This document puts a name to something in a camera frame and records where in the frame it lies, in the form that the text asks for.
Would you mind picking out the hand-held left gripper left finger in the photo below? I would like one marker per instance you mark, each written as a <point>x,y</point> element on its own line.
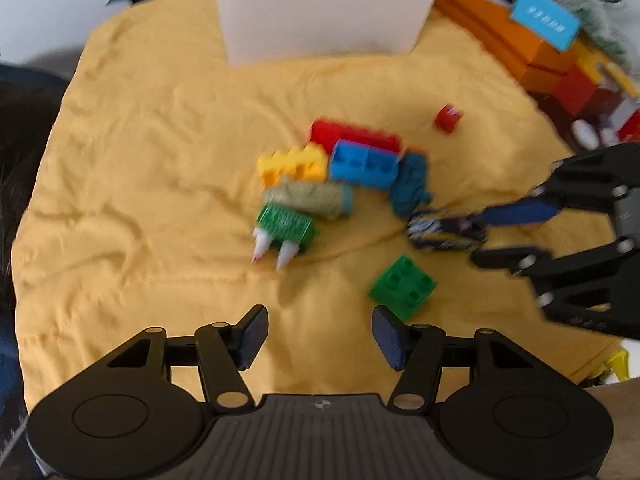
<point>252,336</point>

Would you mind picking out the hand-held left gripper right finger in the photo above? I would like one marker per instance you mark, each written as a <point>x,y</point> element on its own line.
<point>387,342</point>

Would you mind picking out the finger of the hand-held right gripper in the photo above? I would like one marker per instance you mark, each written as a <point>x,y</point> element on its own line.
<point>505,259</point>
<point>520,212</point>

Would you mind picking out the green square toy brick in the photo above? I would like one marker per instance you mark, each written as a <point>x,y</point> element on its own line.
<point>402,285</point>

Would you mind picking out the dark teal toy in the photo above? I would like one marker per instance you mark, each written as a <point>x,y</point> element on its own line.
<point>410,185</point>

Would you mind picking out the small red toy brick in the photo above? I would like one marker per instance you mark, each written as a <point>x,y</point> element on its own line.
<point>446,121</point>

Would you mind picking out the blue toy brick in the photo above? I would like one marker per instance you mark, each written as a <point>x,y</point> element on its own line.
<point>360,165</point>

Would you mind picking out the yellow toy brick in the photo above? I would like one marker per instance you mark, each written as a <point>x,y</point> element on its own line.
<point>290,167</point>

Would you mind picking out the white plastic container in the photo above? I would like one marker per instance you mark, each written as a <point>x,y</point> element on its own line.
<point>320,15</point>

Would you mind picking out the green brick with white cones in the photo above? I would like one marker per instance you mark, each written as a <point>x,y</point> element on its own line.
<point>285,222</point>

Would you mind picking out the red box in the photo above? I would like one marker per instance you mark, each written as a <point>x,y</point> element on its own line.
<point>575,91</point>

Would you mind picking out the yellow toy piece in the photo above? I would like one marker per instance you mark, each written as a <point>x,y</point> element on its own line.
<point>611,366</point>

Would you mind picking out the olive green toy cylinder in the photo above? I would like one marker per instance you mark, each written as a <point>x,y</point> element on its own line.
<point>310,197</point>

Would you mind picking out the orange box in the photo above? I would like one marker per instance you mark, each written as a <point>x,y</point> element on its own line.
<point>500,35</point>

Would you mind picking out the large red toy brick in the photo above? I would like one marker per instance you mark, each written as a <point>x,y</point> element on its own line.
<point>345,132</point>

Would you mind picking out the light blue box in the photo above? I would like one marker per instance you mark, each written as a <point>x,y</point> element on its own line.
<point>542,15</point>

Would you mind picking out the yellow cloth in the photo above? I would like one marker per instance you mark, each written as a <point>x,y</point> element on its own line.
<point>150,160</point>

